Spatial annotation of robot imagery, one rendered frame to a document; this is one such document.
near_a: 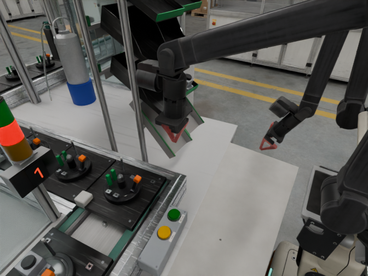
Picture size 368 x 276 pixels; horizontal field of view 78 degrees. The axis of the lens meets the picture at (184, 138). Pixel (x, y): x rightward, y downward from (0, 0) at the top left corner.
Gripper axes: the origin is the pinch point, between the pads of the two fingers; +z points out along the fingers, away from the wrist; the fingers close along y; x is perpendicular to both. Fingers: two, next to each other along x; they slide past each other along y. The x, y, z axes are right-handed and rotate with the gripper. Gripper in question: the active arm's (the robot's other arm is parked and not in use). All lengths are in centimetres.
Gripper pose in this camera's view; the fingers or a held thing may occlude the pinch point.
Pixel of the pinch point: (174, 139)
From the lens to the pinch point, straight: 65.8
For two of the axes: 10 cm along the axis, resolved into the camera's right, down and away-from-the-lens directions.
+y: -4.2, 5.6, -7.1
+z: -0.3, 7.7, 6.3
